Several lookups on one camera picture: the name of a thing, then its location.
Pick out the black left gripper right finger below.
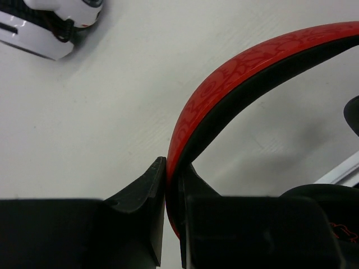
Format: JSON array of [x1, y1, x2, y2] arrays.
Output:
[[178, 166, 342, 268]]

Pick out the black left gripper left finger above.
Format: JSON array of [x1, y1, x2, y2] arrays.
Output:
[[1, 157, 166, 268]]

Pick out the red black headphones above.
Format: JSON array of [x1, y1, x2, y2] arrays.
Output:
[[166, 21, 358, 233]]

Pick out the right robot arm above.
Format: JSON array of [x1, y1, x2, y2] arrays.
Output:
[[343, 96, 359, 136]]

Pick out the white black headphones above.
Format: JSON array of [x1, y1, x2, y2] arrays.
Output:
[[1, 0, 105, 61]]

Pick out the aluminium table edge rail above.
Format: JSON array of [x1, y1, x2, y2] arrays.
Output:
[[315, 152, 358, 187]]

